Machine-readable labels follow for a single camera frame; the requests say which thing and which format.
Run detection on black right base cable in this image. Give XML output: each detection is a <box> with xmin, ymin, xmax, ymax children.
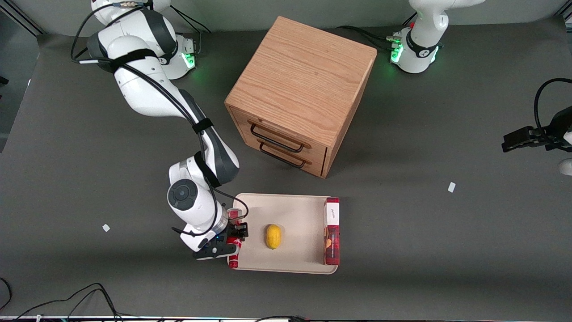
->
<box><xmin>170</xmin><ymin>4</ymin><xmax>211</xmax><ymax>34</ymax></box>

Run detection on beige plastic tray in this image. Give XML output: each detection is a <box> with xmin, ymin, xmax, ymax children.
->
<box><xmin>227</xmin><ymin>193</ymin><xmax>339</xmax><ymax>274</ymax></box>

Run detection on black aluminium frame bar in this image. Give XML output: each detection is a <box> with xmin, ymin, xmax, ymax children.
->
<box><xmin>0</xmin><ymin>0</ymin><xmax>45</xmax><ymax>36</ymax></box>

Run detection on wooden two-drawer cabinet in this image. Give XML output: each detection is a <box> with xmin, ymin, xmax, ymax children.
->
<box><xmin>224</xmin><ymin>16</ymin><xmax>377</xmax><ymax>179</ymax></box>

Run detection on black left base cable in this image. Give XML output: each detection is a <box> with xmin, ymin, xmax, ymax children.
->
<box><xmin>335</xmin><ymin>25</ymin><xmax>403</xmax><ymax>52</ymax></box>

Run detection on black base cable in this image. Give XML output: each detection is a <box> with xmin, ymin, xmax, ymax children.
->
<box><xmin>335</xmin><ymin>25</ymin><xmax>403</xmax><ymax>52</ymax></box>
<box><xmin>170</xmin><ymin>4</ymin><xmax>211</xmax><ymax>34</ymax></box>

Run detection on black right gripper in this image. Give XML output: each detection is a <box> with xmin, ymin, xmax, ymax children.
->
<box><xmin>216</xmin><ymin>222</ymin><xmax>249</xmax><ymax>246</ymax></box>

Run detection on yellow lemon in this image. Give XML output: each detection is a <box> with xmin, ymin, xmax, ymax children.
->
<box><xmin>266</xmin><ymin>225</ymin><xmax>282</xmax><ymax>250</ymax></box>

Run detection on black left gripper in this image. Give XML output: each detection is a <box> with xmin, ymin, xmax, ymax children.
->
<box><xmin>502</xmin><ymin>106</ymin><xmax>572</xmax><ymax>153</ymax></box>

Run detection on black floor cable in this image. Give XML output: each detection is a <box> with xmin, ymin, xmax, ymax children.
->
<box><xmin>13</xmin><ymin>283</ymin><xmax>135</xmax><ymax>322</ymax></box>
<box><xmin>0</xmin><ymin>277</ymin><xmax>12</xmax><ymax>310</ymax></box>

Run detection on red soda can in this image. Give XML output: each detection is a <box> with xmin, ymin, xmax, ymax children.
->
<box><xmin>227</xmin><ymin>208</ymin><xmax>243</xmax><ymax>269</ymax></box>

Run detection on red cracker box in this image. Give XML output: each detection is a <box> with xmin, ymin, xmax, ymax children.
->
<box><xmin>324</xmin><ymin>197</ymin><xmax>340</xmax><ymax>266</ymax></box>

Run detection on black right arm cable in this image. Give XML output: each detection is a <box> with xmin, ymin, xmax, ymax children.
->
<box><xmin>71</xmin><ymin>0</ymin><xmax>249</xmax><ymax>237</ymax></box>

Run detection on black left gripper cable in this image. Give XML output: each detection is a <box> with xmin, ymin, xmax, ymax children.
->
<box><xmin>534</xmin><ymin>78</ymin><xmax>572</xmax><ymax>135</ymax></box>

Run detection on black wire drawer handle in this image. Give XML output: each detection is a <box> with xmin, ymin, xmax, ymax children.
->
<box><xmin>250</xmin><ymin>123</ymin><xmax>306</xmax><ymax>153</ymax></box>
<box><xmin>259</xmin><ymin>143</ymin><xmax>307</xmax><ymax>169</ymax></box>

